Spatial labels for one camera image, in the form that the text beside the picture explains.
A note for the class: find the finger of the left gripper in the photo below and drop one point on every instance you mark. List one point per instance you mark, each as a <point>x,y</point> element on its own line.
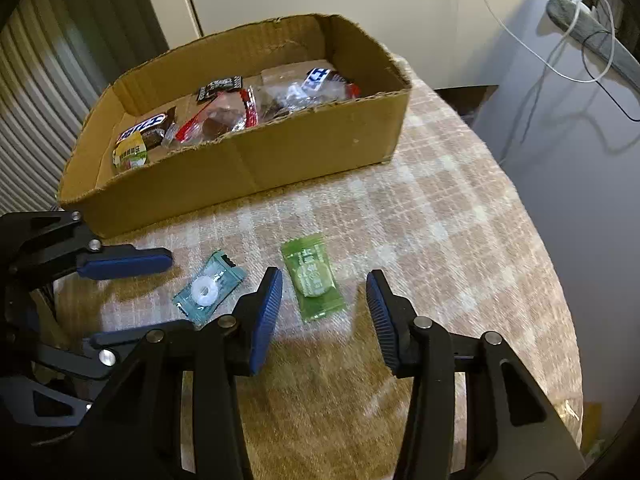
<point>123,262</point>
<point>118,338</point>

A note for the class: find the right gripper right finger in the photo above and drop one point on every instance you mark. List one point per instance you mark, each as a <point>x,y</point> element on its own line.
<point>475,410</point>

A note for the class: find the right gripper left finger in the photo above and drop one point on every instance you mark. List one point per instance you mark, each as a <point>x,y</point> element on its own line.
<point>170,411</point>

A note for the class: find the teal mint ring candy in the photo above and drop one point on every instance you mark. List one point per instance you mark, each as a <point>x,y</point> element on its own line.
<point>216,280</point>

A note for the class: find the yellow blue jelly cup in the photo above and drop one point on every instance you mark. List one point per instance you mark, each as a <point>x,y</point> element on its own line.
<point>129,153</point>

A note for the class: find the snickers bar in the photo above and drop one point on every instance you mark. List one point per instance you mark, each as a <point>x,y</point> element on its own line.
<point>153,129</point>
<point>323,84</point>

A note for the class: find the light green candy wrapper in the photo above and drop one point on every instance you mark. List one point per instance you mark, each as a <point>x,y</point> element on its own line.
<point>309,268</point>

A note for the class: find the black small candy wrapper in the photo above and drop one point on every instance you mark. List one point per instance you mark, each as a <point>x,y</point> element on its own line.
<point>222,85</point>

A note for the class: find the dark dried fruit clear bag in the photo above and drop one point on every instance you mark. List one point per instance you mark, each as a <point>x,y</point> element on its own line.
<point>279,100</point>

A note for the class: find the brown cardboard box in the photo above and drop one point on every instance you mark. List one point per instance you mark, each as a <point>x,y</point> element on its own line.
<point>315,142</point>

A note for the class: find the plaid pink tablecloth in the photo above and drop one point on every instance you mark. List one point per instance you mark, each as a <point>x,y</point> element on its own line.
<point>445,225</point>

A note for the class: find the grey windowsill cloth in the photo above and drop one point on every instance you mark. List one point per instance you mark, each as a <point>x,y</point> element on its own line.
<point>591,34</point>

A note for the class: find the white wardrobe cabinet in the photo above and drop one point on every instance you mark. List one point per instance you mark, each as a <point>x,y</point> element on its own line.
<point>310,0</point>

